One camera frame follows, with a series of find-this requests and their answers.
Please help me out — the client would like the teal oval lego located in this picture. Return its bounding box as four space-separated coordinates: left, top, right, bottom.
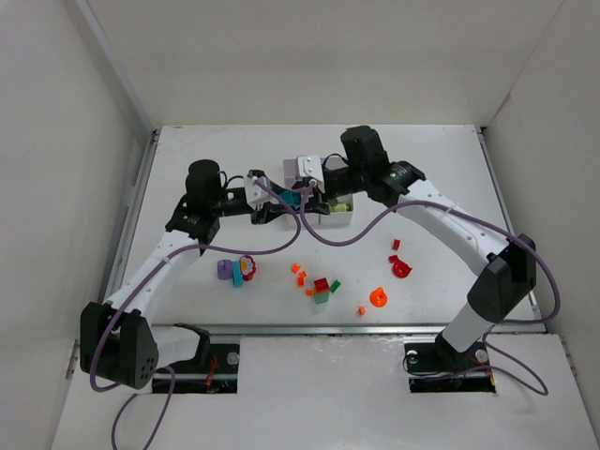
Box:
279 190 302 210

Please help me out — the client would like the light green lego brick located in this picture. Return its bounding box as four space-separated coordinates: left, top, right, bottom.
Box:
329 202 352 213

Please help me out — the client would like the green teal lego stack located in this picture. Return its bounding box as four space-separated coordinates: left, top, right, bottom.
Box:
313 291 330 305

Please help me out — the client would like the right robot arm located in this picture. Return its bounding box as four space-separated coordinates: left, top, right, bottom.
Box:
296 126 536 364

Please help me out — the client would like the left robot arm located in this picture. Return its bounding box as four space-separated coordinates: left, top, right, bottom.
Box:
80 159 294 392

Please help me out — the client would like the left white divided container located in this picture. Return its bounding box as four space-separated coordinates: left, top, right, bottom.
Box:
282 159 320 226

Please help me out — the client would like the white divided container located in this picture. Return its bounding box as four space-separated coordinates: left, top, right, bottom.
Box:
318 156 353 228
282 159 320 226

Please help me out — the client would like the right white divided container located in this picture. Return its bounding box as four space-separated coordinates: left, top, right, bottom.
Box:
318 156 353 228

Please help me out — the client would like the small orange lego pair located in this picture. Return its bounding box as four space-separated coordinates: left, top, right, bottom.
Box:
291 263 308 278

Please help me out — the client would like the red flower lego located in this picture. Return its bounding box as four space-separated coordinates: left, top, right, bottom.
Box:
239 255 257 281

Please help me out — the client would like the purple arch lego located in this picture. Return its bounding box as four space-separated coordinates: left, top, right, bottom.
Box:
217 260 233 280

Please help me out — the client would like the teal lego brick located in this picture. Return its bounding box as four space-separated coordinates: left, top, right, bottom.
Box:
232 261 244 288

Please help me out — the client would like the small green lego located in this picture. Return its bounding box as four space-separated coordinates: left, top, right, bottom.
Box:
330 280 341 293

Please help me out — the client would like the red round lego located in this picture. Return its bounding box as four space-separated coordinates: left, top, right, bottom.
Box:
388 255 413 278

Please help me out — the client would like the orange round lego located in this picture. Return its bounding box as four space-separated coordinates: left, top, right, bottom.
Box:
369 287 388 308

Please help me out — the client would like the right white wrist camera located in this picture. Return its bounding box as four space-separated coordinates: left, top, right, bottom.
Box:
296 155 325 192

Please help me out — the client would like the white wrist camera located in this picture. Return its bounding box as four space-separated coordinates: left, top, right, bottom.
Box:
244 170 270 211
296 155 325 192

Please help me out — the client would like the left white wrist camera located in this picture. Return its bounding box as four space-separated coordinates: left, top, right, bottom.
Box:
244 170 270 211

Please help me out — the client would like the aluminium rail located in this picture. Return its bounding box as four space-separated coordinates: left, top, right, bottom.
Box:
201 324 548 337

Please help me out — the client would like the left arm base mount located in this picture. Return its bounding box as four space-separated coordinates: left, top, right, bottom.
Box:
151 323 240 395

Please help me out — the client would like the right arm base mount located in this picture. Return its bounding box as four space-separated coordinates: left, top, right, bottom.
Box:
402 341 496 394

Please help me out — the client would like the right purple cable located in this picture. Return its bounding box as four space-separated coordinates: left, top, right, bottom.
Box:
299 180 563 398

